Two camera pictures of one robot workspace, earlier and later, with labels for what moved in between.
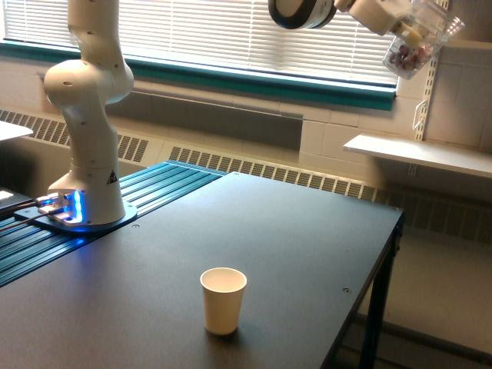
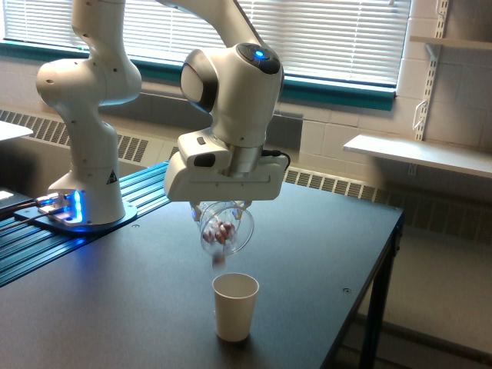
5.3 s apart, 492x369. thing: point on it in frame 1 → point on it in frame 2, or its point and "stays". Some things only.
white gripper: x=379 y=15 → x=198 y=171
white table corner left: x=10 y=131 stays
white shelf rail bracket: x=420 y=117 stays
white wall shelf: x=444 y=154 stays
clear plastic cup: x=420 y=31 → x=222 y=233
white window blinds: x=241 y=34 stays
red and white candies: x=407 y=58 → x=219 y=231
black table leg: x=373 y=340 stays
